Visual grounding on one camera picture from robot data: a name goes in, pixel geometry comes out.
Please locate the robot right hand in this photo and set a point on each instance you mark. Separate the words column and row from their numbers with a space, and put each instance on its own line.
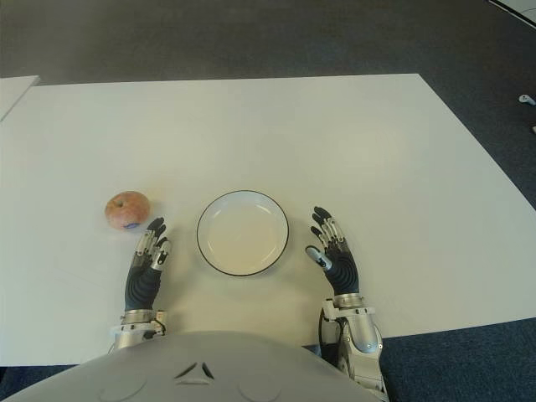
column 343, row 272

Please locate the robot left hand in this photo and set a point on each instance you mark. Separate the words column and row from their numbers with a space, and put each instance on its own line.
column 140, row 285

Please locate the red yellow apple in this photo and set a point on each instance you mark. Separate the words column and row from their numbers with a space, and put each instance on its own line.
column 127, row 209

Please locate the robot right arm silver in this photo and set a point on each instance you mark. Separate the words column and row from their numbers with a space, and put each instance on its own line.
column 362, row 335

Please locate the robot left arm silver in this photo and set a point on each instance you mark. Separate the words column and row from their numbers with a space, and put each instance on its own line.
column 127, row 333

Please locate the white plate black rim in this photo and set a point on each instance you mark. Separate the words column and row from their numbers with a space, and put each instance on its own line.
column 243, row 240

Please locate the grey robot torso shell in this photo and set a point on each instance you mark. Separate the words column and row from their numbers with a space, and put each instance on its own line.
column 188, row 377

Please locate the adjacent white table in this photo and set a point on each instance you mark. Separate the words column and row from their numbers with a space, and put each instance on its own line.
column 14, row 94

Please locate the small white floor device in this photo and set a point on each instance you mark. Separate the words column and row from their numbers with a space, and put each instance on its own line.
column 525, row 99

